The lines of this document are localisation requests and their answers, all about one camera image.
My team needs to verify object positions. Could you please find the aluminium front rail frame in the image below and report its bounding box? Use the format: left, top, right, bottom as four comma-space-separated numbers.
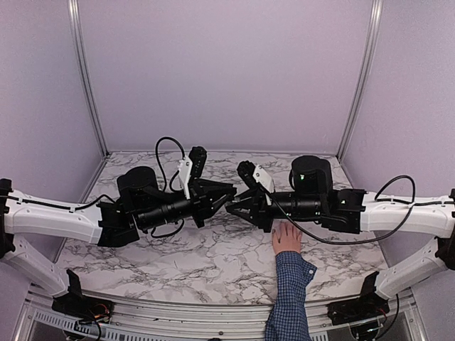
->
12, 285, 428, 340

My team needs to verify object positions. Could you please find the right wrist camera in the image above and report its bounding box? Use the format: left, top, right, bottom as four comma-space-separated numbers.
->
253, 165, 275, 193

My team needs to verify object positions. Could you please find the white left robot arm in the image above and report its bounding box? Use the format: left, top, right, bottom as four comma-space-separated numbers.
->
1, 146, 237, 316

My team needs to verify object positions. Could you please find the blue checkered sleeve forearm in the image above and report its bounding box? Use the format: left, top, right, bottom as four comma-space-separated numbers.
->
264, 251, 317, 340

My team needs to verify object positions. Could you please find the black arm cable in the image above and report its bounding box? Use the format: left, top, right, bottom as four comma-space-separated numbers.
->
266, 174, 455, 245
149, 136, 188, 238

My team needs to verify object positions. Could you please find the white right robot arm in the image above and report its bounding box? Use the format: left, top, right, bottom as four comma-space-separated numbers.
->
226, 156, 454, 318

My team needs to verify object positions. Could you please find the left aluminium corner post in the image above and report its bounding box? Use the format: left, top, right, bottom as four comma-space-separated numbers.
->
68, 0, 109, 158

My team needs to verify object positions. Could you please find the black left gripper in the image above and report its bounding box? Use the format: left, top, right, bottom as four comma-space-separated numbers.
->
137, 179, 236, 231

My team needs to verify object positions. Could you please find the aluminium corner post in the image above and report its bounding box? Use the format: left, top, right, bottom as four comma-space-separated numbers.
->
336, 0, 384, 164
68, 0, 109, 158

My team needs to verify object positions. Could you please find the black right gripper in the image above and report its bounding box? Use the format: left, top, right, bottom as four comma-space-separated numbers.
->
226, 188, 324, 233

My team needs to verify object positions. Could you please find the right aluminium corner post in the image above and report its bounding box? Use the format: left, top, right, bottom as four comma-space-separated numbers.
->
336, 0, 384, 164

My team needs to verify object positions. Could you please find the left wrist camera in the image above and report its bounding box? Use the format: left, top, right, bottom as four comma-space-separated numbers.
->
178, 156, 193, 200

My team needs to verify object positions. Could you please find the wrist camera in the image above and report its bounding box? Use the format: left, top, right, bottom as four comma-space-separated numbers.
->
253, 165, 275, 193
178, 156, 193, 200

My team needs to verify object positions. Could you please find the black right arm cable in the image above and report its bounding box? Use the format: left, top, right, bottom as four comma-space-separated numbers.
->
266, 174, 455, 245

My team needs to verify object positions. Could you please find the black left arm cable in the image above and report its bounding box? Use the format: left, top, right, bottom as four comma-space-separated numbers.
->
149, 136, 188, 238

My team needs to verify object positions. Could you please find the person's hand with long nails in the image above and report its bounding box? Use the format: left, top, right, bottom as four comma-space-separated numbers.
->
272, 222, 302, 256

